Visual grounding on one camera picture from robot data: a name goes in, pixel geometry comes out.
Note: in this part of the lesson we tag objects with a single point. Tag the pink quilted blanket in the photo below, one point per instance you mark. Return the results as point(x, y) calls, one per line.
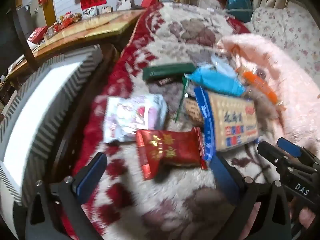
point(298, 94)

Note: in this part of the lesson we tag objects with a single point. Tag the red banner on wall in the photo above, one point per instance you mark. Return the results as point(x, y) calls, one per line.
point(86, 4)

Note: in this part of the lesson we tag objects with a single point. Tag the light blue sachima packet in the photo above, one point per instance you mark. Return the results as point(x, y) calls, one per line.
point(215, 81)

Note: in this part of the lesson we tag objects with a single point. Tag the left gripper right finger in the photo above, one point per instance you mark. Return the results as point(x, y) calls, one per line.
point(244, 196)

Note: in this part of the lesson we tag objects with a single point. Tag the black Nescafe coffee stick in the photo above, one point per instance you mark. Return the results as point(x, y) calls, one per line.
point(165, 81)

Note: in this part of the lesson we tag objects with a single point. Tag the orange cracker pack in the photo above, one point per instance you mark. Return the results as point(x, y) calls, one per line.
point(260, 85)

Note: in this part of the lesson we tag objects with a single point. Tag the white tray with striped rim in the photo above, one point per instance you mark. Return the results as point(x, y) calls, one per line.
point(31, 125)

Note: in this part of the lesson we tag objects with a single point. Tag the wooden coffee table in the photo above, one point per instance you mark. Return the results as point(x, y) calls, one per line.
point(114, 28)

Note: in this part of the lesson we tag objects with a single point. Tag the green black matcha packet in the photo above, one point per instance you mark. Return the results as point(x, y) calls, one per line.
point(188, 109)

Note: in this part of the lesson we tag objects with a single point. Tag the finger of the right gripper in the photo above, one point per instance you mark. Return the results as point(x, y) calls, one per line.
point(302, 154)
point(275, 155)

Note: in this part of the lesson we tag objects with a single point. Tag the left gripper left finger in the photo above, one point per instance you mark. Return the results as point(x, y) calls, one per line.
point(75, 191)

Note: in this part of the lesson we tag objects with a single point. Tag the floral white bedsheet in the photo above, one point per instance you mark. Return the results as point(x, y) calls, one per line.
point(294, 31)

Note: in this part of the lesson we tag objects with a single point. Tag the red gold snack packet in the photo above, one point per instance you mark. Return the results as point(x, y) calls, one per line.
point(157, 148)

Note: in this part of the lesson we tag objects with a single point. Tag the beige cracker pack blue ends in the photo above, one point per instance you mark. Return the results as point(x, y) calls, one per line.
point(229, 122)

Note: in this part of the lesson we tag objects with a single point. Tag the red gift box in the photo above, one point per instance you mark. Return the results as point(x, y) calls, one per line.
point(37, 35)

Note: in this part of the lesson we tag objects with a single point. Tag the teal plastic bag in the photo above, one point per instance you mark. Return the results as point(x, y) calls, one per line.
point(242, 10)

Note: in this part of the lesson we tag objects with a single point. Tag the white pink strawberry snack bag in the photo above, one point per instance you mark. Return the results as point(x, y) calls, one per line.
point(124, 117)

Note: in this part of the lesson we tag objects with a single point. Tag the dark green snack packet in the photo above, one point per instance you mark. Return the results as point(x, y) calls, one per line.
point(165, 70)

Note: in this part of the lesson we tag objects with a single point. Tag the red toy figurines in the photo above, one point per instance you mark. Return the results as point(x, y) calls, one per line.
point(67, 20)

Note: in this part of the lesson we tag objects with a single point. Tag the red cream floral blanket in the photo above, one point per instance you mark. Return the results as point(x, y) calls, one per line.
point(181, 203)

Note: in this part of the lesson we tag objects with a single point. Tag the framed photo on table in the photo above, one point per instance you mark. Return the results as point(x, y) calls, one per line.
point(89, 12)

